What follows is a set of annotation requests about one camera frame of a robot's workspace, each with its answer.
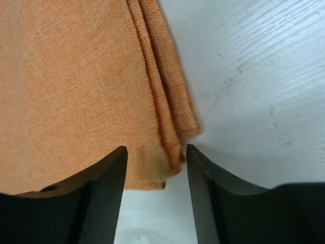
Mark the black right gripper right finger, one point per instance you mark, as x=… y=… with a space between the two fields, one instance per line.
x=228 y=209

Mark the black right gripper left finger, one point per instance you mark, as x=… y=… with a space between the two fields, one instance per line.
x=82 y=208

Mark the orange cloth placemat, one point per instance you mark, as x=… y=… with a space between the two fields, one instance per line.
x=81 y=78

